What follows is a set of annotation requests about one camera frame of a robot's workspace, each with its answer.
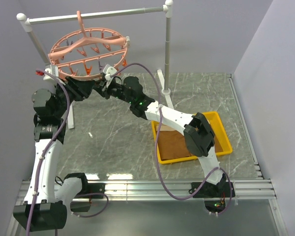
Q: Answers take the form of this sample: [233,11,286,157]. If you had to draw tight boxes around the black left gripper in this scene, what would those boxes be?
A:
[54,75,96,118]

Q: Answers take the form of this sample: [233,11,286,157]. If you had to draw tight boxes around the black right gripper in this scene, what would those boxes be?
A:
[92,79,134,105]

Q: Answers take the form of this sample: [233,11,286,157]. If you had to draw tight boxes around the pink round clip hanger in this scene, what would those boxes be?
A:
[48,11,128,81]

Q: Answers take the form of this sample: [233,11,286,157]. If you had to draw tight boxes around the brown underwear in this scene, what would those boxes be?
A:
[156,124,224,160]

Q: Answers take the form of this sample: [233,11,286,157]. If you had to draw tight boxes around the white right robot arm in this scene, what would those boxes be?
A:
[93,76,235,198]

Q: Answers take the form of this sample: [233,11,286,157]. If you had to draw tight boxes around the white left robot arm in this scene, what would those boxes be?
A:
[13,77,107,235]

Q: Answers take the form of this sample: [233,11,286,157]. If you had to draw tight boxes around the purple clothes peg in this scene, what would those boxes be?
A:
[98,60,104,72]

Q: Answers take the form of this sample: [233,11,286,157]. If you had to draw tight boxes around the white clothes peg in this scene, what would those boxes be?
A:
[124,36,130,48]

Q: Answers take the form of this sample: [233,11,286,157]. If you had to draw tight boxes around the white metal drying rack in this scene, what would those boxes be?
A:
[16,0,177,129]

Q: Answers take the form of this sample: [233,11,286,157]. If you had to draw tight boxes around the yellow plastic tray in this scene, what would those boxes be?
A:
[151,111,234,165]

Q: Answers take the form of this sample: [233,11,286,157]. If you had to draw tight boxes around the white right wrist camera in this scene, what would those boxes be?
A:
[103,64,118,87]

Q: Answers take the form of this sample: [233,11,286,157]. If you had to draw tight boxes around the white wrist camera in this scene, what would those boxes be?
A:
[103,64,118,87]
[35,64,59,84]

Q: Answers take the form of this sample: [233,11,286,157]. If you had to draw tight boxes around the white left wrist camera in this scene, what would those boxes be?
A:
[35,64,59,84]

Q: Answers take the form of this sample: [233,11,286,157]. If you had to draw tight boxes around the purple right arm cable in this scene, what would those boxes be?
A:
[112,62,231,217]

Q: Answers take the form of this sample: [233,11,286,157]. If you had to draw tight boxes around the aluminium rail frame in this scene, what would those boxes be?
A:
[4,73,290,236]

